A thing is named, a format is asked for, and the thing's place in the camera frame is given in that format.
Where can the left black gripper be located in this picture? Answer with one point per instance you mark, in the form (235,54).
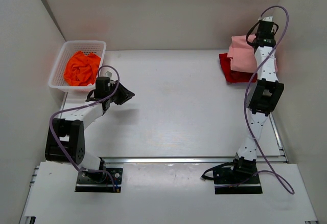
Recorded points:
(125,95)

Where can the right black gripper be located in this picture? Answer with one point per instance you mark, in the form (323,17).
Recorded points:
(272,33)

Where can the pink t shirt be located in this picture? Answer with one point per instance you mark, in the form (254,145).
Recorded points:
(241,55)

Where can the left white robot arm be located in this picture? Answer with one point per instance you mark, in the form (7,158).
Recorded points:
(66,139)

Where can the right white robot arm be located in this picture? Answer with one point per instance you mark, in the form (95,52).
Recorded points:
(260,102)

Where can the orange t shirt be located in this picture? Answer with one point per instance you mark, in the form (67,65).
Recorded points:
(81,70)

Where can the red folded t shirt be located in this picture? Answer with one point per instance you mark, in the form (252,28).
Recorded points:
(232,73)

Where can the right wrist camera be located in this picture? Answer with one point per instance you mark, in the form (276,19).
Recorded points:
(268,19)

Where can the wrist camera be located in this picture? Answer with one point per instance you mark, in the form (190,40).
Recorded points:
(268,19)
(108,74)

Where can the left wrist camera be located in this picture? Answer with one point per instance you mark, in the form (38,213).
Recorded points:
(108,74)

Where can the aluminium rail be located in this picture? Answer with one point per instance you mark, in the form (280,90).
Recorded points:
(168,160)

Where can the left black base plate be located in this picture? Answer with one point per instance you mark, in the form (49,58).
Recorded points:
(100,182)

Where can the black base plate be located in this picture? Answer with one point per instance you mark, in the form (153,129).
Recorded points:
(226,183)
(100,182)

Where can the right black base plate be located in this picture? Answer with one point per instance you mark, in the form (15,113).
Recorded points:
(226,183)

